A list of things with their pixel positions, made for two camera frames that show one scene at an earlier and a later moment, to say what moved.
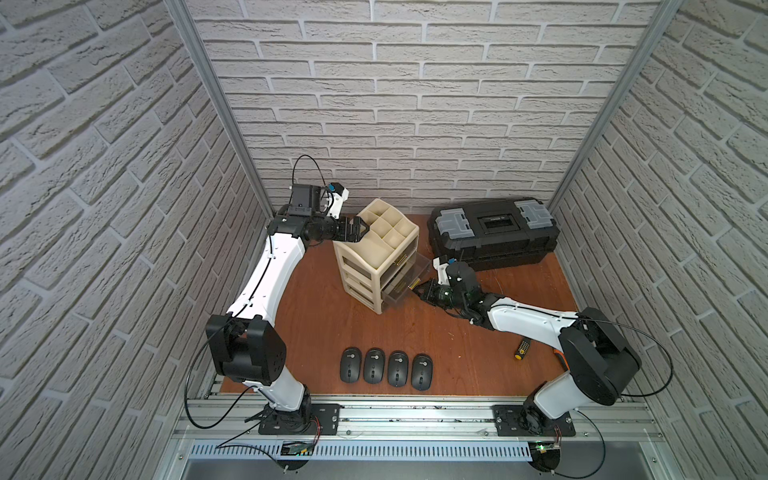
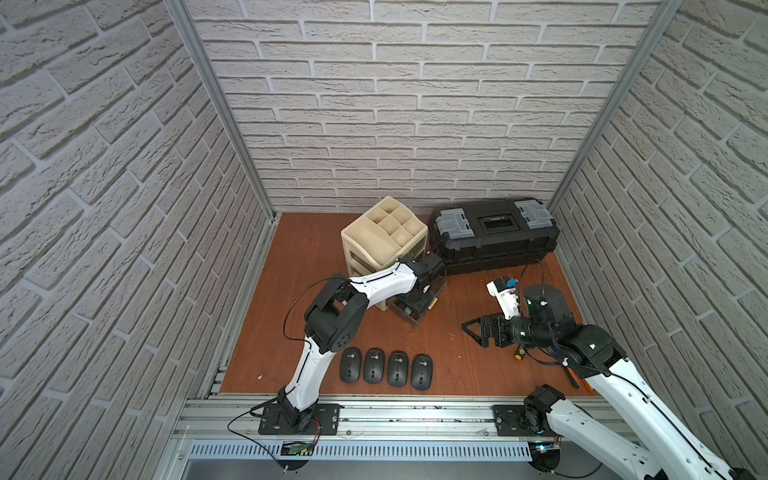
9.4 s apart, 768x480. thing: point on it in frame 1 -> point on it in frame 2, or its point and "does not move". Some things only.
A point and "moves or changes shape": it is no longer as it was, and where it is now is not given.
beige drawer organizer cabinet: (367, 266) moves or changes shape
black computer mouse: (374, 365) does not move
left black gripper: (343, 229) -> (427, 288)
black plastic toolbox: (496, 234) does not move
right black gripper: (430, 287) -> (496, 321)
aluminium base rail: (614, 431) does not move
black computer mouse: (422, 371) does not move
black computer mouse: (350, 364) does not move
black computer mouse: (398, 368) does not move
